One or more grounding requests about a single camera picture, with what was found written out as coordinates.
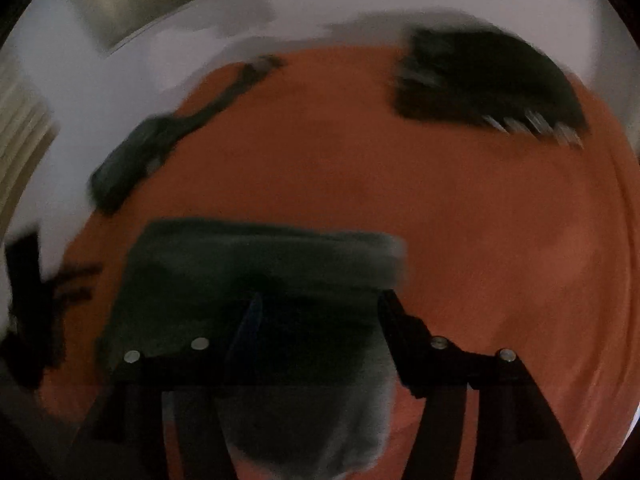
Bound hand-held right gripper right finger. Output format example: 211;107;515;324
377;290;584;480

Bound orange blanket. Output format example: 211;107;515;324
40;45;640;480

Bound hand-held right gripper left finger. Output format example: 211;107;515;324
65;293;265;480

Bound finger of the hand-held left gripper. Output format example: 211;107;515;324
50;285;96;306
47;262;104;283

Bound folded black printed clothes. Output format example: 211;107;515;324
392;27;591;148

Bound green fleece top striped cuffs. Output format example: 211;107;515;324
89;55;286;216

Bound green fleece pants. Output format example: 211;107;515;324
97;217;408;466

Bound beige slatted shutter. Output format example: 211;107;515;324
0;75;58;233

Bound barred window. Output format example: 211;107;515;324
65;0;213;56

